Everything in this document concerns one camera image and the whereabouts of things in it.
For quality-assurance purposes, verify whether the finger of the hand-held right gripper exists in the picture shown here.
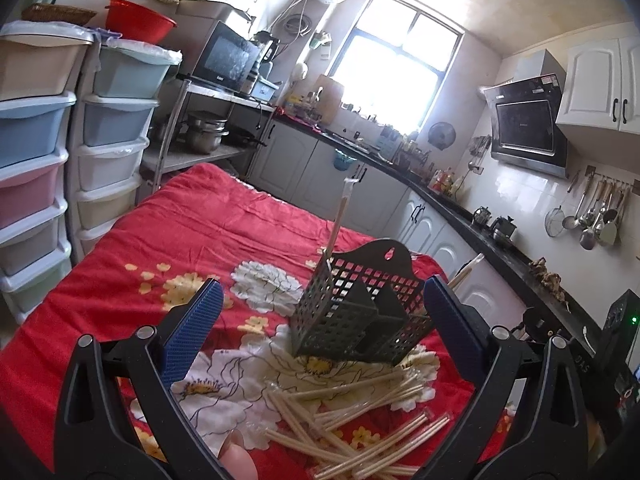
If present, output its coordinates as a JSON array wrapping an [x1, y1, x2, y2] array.
[[510, 305, 556, 342]]

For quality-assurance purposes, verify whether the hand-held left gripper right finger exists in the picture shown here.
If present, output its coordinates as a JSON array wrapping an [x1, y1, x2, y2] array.
[[422, 275, 591, 480]]

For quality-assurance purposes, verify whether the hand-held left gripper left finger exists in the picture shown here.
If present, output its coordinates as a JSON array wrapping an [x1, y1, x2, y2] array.
[[54, 277, 226, 480]]

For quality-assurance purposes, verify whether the chopstick pair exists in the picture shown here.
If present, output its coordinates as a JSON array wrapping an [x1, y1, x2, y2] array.
[[446, 252, 486, 290], [322, 177, 362, 266]]

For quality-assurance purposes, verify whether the black perforated utensil holder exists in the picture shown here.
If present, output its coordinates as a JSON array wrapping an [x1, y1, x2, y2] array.
[[289, 239, 436, 367]]

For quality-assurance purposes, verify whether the pile of chopsticks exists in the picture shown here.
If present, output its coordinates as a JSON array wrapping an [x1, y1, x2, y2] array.
[[260, 367, 451, 480]]

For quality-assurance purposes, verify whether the row of hanging cooking utensils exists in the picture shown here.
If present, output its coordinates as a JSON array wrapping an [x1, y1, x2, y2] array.
[[562, 167, 632, 251]]

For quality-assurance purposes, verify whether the person's left hand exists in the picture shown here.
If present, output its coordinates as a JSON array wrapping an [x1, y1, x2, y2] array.
[[218, 430, 258, 480]]

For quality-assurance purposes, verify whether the dried root pile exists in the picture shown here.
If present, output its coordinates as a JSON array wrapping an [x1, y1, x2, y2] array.
[[530, 257, 568, 301]]

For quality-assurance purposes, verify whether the black kitchen countertop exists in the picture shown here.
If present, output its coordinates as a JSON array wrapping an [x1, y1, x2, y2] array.
[[272, 112, 606, 351]]

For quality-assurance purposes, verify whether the dark metal teapot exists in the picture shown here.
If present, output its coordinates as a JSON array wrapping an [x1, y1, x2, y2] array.
[[489, 216, 517, 242]]

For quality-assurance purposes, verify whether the metal mesh strainer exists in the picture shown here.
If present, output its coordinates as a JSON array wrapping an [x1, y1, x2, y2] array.
[[545, 205, 566, 238]]

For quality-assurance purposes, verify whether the red floral blanket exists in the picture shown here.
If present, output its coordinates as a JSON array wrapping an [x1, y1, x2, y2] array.
[[0, 162, 516, 480]]

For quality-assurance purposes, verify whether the group of condiment bottles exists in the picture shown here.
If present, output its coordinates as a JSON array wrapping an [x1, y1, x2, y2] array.
[[430, 167, 466, 198]]

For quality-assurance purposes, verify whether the metal shelf rack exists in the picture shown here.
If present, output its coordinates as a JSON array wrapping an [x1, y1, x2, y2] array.
[[142, 77, 276, 191]]

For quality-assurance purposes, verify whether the small round fan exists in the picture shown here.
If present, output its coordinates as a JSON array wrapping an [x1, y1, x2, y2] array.
[[428, 121, 457, 151]]

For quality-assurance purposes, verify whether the blue knife rack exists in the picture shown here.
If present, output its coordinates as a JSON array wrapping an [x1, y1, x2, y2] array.
[[380, 127, 403, 161]]

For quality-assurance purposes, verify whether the stainless steel pot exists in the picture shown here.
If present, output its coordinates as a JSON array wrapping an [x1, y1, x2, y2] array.
[[185, 110, 231, 155]]

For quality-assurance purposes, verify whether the black frying pan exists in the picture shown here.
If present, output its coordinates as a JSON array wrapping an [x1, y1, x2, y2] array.
[[227, 127, 268, 148]]

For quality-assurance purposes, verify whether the black range hood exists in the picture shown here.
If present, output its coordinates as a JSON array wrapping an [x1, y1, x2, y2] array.
[[482, 50, 571, 178]]

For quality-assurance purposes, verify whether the pastel plastic drawer tower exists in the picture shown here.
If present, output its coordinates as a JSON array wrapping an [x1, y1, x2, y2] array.
[[0, 22, 96, 326], [67, 40, 181, 261]]

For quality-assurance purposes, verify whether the light blue plastic container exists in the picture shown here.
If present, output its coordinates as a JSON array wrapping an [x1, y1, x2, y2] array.
[[250, 79, 280, 102]]

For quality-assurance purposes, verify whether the wooden cutting board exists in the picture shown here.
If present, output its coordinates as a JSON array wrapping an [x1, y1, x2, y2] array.
[[315, 75, 345, 123]]

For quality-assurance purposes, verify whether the kitchen window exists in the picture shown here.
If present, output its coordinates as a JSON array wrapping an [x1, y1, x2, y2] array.
[[327, 0, 466, 136]]

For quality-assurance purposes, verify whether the black microwave oven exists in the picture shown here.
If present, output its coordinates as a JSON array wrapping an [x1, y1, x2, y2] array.
[[191, 20, 263, 96]]

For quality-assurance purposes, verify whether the black electric kettle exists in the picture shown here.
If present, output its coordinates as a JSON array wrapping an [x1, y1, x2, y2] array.
[[254, 30, 281, 63]]

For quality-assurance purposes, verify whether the red plastic basin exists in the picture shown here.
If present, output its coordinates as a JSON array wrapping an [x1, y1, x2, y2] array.
[[104, 0, 178, 45]]

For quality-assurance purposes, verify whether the grey box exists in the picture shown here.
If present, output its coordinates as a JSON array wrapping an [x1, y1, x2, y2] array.
[[175, 0, 251, 28]]

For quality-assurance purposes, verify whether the brown wicker basket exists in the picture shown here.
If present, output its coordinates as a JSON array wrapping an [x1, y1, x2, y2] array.
[[21, 4, 98, 26]]

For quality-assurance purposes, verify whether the white wall cabinet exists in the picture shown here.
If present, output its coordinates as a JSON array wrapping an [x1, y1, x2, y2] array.
[[555, 22, 640, 135]]

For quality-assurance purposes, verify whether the coiled white hose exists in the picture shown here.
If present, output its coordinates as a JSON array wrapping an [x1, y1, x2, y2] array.
[[282, 12, 313, 36]]

